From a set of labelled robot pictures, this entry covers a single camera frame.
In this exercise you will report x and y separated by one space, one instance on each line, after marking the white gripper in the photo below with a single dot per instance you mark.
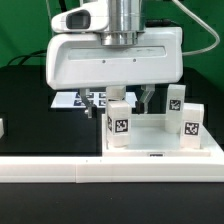
80 61

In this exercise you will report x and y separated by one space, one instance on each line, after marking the white square table top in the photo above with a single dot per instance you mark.
149 138

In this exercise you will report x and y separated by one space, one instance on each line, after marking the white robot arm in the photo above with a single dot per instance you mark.
106 43

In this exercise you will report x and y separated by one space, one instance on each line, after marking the white base marker plate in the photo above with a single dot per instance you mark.
73 100

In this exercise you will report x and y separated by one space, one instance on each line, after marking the white block left edge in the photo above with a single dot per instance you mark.
1 128

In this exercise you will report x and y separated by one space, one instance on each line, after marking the white L-shaped obstacle fence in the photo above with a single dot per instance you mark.
113 169

